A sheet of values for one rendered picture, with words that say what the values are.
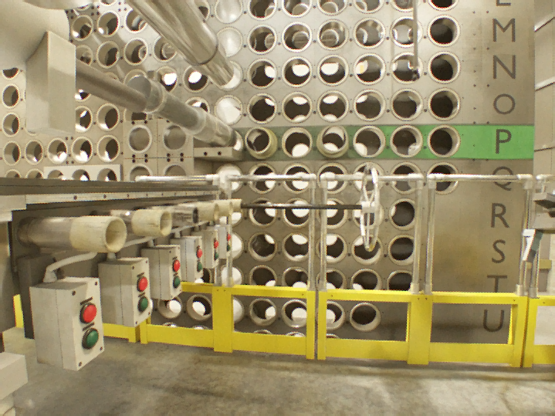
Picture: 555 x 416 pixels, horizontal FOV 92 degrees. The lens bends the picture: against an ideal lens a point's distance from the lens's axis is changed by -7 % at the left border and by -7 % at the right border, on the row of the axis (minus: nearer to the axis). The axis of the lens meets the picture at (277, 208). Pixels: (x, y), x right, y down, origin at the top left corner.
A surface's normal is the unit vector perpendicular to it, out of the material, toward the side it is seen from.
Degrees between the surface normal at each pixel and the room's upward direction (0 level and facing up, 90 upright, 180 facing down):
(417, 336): 90
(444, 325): 90
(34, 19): 104
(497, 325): 90
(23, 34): 127
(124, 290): 90
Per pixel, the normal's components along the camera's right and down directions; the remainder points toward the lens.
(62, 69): 0.99, 0.01
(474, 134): -0.14, 0.07
